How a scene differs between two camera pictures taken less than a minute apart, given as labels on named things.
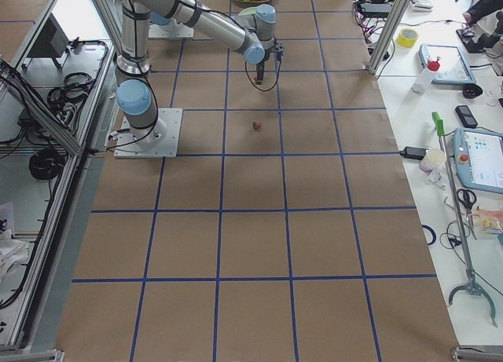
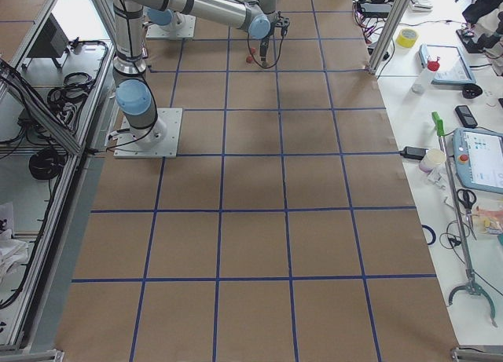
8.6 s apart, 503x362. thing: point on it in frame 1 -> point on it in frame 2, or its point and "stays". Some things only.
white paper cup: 433,158 stays
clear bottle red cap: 424,81 stays
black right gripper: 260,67 -> 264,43
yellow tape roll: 406,38 stays
